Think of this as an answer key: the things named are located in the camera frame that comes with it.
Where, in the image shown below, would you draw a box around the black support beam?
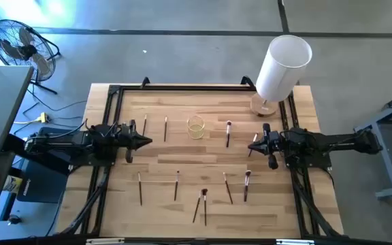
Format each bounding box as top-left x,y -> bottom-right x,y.
1,134 -> 71,175

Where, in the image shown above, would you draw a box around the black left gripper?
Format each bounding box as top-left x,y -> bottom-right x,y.
116,119 -> 153,163

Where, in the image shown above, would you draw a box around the fluffy makeup brush dark handle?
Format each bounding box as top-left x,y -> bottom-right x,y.
225,120 -> 233,148
201,188 -> 209,227
243,169 -> 252,203

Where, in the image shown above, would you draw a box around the white shade wooden base lamp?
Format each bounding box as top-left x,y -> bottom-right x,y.
249,34 -> 313,118

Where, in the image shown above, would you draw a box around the grey metal table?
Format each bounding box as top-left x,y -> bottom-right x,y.
353,86 -> 392,201

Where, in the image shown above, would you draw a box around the black floor fan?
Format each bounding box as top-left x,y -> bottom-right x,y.
0,19 -> 62,95

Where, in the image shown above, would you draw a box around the grey office desk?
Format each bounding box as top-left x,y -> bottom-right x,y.
0,65 -> 35,154

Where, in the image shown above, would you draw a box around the black aluminium table frame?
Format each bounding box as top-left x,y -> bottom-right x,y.
55,76 -> 346,245

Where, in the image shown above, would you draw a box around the silver metal bracket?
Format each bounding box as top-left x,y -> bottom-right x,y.
85,238 -> 126,245
276,238 -> 316,245

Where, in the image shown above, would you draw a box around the black floor cable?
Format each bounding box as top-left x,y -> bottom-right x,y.
27,83 -> 88,113

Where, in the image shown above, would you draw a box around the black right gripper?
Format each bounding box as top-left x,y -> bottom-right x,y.
248,122 -> 287,170

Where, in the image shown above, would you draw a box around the black computer case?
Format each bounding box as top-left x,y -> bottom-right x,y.
16,126 -> 76,204

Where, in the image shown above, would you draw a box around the yellow labelled box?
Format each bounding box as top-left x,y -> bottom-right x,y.
2,175 -> 24,195

